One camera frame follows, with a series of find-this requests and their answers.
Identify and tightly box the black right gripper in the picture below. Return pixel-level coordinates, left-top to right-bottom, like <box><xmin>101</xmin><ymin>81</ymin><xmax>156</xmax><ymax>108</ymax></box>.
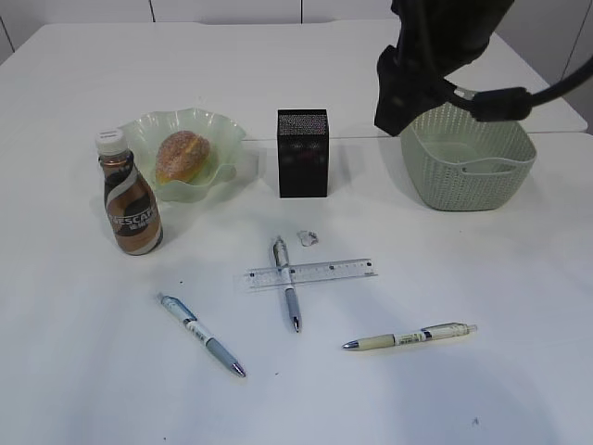
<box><xmin>374</xmin><ymin>0</ymin><xmax>512</xmax><ymax>136</ymax></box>

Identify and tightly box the sugared bread roll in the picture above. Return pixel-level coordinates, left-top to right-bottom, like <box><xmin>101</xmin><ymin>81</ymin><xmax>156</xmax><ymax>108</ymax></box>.
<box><xmin>155</xmin><ymin>131</ymin><xmax>210</xmax><ymax>185</ymax></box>

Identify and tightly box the clear plastic ruler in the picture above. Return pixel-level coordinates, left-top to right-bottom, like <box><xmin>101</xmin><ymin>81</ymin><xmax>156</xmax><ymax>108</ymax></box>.
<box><xmin>233</xmin><ymin>259</ymin><xmax>377</xmax><ymax>292</ymax></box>

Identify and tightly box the Nescafe coffee bottle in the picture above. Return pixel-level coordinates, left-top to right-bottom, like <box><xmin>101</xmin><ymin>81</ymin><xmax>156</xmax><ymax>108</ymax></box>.
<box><xmin>95</xmin><ymin>128</ymin><xmax>163</xmax><ymax>256</ymax></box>

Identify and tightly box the green woven plastic basket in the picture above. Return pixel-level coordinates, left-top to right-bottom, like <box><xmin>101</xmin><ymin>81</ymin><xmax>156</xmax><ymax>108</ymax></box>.
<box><xmin>400</xmin><ymin>103</ymin><xmax>536</xmax><ymax>211</ymax></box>

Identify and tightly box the black mesh pen holder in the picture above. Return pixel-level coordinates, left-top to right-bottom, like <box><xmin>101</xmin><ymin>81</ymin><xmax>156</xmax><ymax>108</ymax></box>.
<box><xmin>277</xmin><ymin>108</ymin><xmax>330</xmax><ymax>198</ymax></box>

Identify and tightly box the green ruffled glass plate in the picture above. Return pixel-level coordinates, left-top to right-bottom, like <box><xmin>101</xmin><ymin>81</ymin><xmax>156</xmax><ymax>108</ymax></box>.
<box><xmin>120</xmin><ymin>108</ymin><xmax>246</xmax><ymax>202</ymax></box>

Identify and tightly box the cream ballpoint pen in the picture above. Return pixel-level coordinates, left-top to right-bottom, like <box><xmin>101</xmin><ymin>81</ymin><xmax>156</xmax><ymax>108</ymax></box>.
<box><xmin>341</xmin><ymin>323</ymin><xmax>477</xmax><ymax>351</ymax></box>

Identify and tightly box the blue grey ballpoint pen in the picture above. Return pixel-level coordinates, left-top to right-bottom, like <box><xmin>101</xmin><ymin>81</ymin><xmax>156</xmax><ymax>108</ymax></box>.
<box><xmin>157</xmin><ymin>293</ymin><xmax>246</xmax><ymax>378</ymax></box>

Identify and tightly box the small torn paper bit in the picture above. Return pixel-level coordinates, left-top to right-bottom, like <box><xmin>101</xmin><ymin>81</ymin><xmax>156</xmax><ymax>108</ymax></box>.
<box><xmin>297</xmin><ymin>230</ymin><xmax>319</xmax><ymax>247</ymax></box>

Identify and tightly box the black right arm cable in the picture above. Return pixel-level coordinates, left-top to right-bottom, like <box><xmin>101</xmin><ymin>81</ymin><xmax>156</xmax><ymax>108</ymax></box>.
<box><xmin>416</xmin><ymin>0</ymin><xmax>593</xmax><ymax>124</ymax></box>

